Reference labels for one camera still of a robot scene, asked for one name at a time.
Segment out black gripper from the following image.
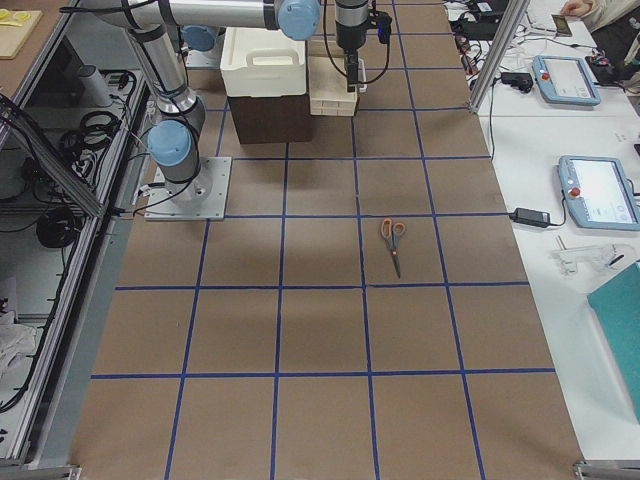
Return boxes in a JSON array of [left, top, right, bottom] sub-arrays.
[[337, 39, 365, 93]]

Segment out grey orange scissors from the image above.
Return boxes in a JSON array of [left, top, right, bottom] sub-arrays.
[[380, 217, 406, 278]]

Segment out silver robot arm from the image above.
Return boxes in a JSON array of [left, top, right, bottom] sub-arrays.
[[78, 1, 326, 205]]

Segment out open wooden drawer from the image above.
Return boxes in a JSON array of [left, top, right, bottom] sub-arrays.
[[306, 40, 359, 117]]

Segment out dark brown drawer cabinet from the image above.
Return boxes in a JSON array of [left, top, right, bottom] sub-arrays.
[[228, 94, 312, 144]]

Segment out white plastic tray box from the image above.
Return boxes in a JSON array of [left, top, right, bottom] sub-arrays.
[[220, 27, 307, 97]]

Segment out far black power adapter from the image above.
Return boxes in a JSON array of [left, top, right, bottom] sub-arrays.
[[500, 72, 534, 93]]

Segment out black power adapter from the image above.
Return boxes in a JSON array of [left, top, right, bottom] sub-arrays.
[[500, 72, 534, 93], [509, 207, 551, 228]]

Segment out far teach pendant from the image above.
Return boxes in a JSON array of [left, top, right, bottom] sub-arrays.
[[532, 55, 601, 106]]

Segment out teach pendant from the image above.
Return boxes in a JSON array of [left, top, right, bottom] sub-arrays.
[[557, 155, 639, 231], [532, 55, 601, 106]]

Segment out smartphone on desk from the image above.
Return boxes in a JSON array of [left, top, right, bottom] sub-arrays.
[[551, 15, 572, 37]]

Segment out near black power adapter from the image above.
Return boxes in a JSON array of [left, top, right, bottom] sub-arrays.
[[509, 207, 551, 228]]

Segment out grey cylinder speaker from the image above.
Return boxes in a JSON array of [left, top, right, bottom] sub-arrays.
[[77, 64, 113, 107]]

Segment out person at desk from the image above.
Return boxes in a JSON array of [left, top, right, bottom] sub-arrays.
[[560, 0, 639, 65]]

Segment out near teach pendant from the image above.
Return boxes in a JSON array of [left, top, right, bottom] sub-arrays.
[[557, 155, 639, 231]]

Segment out clear acrylic parts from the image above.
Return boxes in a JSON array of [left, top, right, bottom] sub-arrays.
[[550, 237, 637, 276]]

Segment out wooden board with yellow pieces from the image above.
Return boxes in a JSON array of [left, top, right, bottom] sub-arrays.
[[0, 8, 42, 60]]

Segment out white drawer handle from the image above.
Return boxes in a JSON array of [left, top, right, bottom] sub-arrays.
[[357, 58, 367, 94]]

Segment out aluminium frame post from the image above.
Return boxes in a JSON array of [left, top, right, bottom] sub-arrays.
[[469, 0, 529, 113]]

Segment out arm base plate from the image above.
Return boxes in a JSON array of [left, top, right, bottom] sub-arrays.
[[144, 157, 232, 221]]

